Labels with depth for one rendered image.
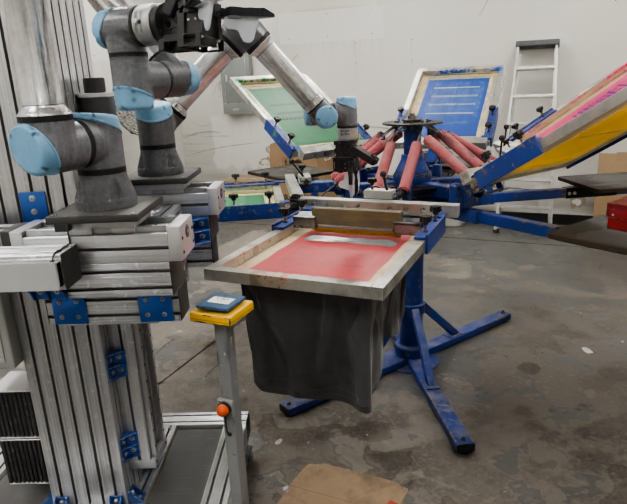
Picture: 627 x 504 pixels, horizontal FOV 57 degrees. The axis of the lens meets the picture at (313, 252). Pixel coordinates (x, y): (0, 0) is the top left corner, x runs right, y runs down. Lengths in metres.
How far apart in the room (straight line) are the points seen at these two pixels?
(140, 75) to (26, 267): 0.54
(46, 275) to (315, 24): 5.55
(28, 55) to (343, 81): 5.37
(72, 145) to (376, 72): 5.26
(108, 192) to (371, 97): 5.18
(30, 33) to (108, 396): 1.07
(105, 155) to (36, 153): 0.18
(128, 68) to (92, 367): 1.00
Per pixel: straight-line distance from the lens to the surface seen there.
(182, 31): 1.12
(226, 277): 1.81
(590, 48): 6.15
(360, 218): 2.20
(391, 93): 6.42
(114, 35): 1.23
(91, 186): 1.51
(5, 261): 1.54
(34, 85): 1.41
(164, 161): 1.96
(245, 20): 1.15
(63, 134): 1.41
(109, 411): 1.97
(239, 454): 1.84
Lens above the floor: 1.56
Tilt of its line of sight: 17 degrees down
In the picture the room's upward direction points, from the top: 3 degrees counter-clockwise
